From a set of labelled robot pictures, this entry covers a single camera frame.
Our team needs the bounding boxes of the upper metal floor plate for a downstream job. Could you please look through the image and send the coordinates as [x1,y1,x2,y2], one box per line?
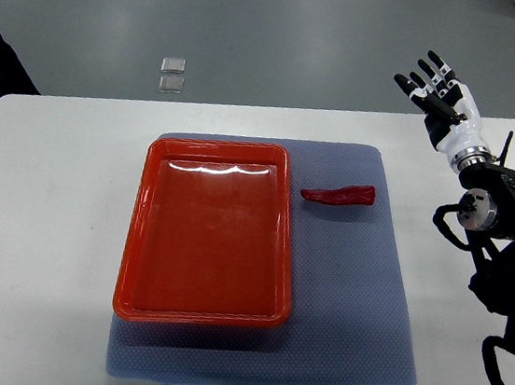
[160,57,187,75]

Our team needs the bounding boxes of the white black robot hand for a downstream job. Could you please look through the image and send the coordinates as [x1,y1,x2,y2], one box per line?
[394,50,492,173]

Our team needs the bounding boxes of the blue-grey mesh mat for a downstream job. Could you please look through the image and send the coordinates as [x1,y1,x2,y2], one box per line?
[106,139,416,385]

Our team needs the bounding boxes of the red pepper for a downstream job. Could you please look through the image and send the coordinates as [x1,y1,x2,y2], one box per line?
[300,186,377,206]

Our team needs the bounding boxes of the red plastic tray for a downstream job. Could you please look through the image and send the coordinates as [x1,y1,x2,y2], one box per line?
[112,137,292,328]

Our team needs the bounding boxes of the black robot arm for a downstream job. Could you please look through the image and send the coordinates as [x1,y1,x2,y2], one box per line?
[433,140,515,385]

